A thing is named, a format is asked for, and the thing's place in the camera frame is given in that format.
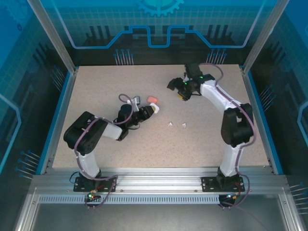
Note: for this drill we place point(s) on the aluminium frame post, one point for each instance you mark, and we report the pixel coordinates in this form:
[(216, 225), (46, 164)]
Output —
[(263, 38), (55, 38)]

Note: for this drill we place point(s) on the aluminium side rail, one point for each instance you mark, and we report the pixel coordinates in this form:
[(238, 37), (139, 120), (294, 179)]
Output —
[(252, 101), (67, 101)]

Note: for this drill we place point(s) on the wide aluminium frame rail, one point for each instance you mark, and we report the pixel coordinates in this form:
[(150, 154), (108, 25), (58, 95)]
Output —
[(156, 178)]

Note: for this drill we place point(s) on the pink earbud charging case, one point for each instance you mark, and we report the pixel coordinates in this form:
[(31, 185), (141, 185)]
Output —
[(152, 99)]

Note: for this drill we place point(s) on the blue table edge strip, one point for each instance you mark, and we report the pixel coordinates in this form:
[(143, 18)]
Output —
[(258, 101)]

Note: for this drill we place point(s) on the white earbud charging case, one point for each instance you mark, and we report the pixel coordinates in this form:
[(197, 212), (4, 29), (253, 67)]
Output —
[(156, 108)]

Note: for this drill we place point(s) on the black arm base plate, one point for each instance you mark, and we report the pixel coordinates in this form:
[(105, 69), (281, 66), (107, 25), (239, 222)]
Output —
[(209, 184), (79, 186)]

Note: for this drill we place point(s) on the small LED connector board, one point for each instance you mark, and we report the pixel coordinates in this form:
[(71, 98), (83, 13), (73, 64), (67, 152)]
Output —
[(231, 196), (92, 196)]

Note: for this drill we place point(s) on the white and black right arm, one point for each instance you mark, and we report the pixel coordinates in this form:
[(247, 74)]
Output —
[(216, 96)]

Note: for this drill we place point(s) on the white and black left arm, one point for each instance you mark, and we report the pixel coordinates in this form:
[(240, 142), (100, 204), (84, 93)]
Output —
[(110, 131)]

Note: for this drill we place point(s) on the grey metal lower panel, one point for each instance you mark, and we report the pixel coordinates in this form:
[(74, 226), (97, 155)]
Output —
[(156, 219)]

